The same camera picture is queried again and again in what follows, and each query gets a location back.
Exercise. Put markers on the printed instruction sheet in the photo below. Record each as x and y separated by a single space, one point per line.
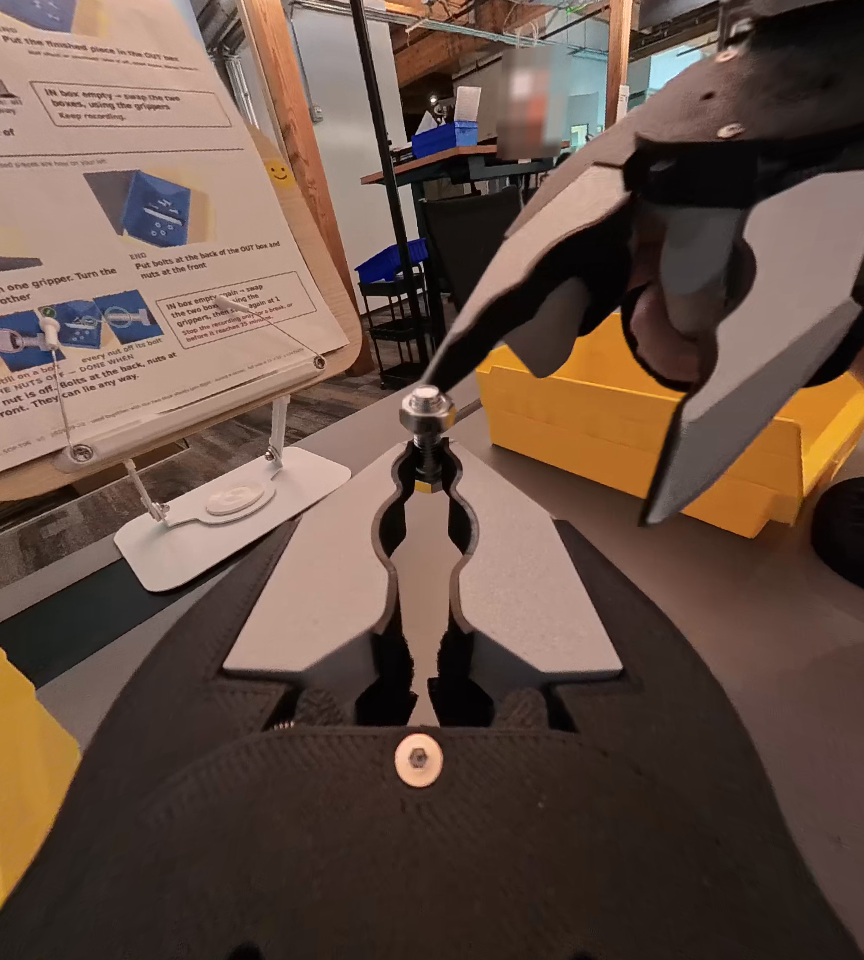
101 187

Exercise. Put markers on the white stand base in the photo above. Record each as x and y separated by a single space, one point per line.
199 547

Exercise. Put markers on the black shelf cart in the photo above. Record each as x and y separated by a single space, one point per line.
394 330

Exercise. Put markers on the blue storage bin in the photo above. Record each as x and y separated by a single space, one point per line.
443 141
390 262

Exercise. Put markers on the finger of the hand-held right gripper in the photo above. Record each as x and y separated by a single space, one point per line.
792 315
529 247

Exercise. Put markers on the standing desk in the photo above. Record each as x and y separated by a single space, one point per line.
432 163

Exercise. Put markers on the person's right hand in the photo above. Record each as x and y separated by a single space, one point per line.
661 345

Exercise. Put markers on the wooden post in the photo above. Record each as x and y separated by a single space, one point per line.
282 75
619 60

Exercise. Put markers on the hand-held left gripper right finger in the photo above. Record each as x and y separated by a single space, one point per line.
537 600

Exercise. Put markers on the silver hex bolt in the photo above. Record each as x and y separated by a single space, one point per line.
429 454

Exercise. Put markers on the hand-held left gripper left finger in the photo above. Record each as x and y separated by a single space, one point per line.
312 600

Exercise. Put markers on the yellow divided plastic bin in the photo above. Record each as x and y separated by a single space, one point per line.
4 750

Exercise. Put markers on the black flat pad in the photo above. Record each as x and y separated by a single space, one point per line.
64 622

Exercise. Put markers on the black chair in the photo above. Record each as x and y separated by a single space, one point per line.
469 240

